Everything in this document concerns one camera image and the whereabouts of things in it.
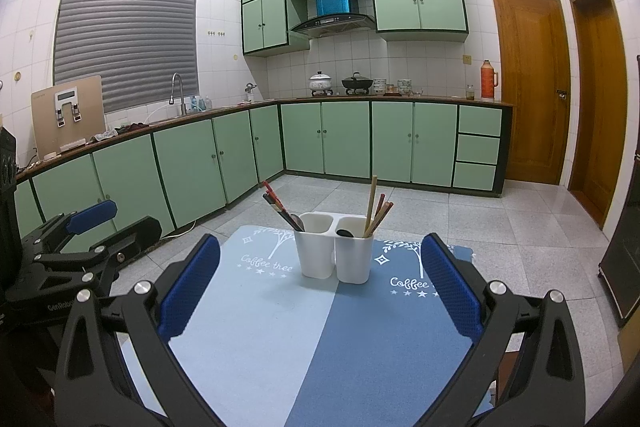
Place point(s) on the orange thermos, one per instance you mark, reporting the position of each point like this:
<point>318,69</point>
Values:
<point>487,82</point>

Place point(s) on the black range hood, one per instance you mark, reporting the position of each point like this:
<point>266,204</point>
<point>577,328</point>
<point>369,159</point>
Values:
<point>332,24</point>

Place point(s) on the red and black utensils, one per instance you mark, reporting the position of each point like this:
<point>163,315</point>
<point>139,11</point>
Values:
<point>277,204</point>

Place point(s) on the small plastic bottles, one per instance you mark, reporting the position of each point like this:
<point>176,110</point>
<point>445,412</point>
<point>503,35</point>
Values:
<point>200,103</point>

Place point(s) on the metal sink faucet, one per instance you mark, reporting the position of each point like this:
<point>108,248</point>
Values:
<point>174,82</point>

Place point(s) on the dark cloth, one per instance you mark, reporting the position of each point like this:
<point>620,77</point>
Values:
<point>130,126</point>

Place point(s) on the gold water purifier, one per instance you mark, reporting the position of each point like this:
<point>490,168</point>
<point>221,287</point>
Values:
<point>65,117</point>

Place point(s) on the plain wooden door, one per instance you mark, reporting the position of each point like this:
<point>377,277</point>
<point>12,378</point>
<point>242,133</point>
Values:
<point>597,107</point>

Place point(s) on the plain bamboo chopstick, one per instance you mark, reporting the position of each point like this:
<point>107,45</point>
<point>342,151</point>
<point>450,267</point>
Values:
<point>371,207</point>

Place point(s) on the grey window blind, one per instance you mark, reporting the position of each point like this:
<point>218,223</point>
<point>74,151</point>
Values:
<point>125,32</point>

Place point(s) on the black chopstick with gold band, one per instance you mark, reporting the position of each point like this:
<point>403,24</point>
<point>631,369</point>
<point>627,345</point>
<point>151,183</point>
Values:
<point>276,213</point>
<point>283,209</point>

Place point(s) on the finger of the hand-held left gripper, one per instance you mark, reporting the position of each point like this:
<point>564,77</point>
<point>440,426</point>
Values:
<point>92,213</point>
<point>130,239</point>

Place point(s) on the wall hooks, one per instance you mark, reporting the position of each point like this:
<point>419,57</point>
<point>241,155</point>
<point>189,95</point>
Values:
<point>214,34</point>

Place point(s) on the light blue table mat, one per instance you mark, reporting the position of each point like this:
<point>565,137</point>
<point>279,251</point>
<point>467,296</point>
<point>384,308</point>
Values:
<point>250,332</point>

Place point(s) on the black cabinet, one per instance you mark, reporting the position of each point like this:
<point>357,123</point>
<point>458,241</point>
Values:
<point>625,232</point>

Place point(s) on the white double utensil holder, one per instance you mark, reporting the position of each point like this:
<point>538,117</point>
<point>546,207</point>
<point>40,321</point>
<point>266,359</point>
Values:
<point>315,252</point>

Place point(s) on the white lidded pot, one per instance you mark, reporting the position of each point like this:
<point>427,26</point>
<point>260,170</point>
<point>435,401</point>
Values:
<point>321,83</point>

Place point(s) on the red-ended bamboo chopstick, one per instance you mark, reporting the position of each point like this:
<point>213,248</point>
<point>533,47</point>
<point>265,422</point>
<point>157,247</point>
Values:
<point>379,209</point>
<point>386,213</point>

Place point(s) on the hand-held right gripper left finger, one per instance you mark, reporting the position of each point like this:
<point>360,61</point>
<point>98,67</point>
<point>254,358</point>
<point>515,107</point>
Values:
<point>192,287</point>

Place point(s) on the cardboard box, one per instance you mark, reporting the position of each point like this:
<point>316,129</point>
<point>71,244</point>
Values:
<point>629,347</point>

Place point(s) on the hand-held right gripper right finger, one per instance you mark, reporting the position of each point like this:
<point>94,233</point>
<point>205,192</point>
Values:
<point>450,287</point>

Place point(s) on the dark blue table mat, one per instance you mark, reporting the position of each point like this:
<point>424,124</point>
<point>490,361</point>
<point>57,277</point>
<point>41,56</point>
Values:
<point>380,347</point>

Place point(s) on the dark object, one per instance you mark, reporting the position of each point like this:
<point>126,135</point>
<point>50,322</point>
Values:
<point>7,167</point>

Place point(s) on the green base cabinets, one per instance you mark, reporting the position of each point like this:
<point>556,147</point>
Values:
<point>345,137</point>

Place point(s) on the stacked patterned bowls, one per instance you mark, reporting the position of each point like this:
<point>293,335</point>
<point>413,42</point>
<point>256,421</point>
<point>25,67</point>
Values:
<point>404,87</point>
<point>380,87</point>

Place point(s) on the black wok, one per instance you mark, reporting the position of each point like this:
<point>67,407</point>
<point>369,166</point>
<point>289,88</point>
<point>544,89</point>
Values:
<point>357,83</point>

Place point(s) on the black spoon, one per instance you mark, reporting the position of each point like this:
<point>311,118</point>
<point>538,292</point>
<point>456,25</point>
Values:
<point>344,233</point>

